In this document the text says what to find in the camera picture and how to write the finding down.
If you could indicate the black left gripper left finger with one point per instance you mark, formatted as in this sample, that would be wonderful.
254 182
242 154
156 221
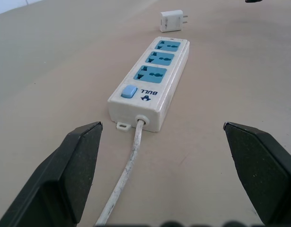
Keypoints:
53 179

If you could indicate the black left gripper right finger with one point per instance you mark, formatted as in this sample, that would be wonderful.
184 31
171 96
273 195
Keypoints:
261 170

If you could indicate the white plug adapter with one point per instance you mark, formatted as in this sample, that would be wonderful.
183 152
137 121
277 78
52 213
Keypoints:
170 21

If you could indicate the white power strip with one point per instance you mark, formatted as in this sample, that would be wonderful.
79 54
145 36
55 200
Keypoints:
147 80

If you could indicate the black right gripper tip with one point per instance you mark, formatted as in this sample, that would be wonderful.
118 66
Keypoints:
253 1

